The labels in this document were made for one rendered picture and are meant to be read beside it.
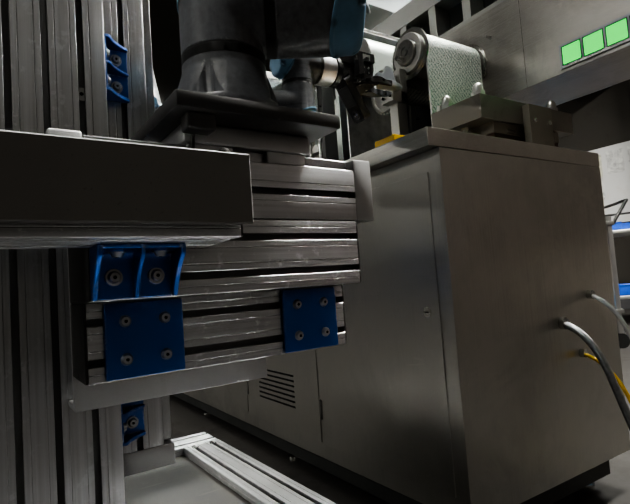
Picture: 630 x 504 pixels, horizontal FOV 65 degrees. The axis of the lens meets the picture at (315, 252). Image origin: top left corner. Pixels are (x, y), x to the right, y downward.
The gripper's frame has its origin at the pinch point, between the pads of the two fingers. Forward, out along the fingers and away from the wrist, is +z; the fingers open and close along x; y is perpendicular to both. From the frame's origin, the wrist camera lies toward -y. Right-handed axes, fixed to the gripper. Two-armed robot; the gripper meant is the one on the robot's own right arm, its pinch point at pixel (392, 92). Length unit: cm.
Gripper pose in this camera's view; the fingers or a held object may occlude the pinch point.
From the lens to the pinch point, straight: 140.3
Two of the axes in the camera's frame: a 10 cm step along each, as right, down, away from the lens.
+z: 8.4, -0.3, 5.4
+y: -0.7, -10.0, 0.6
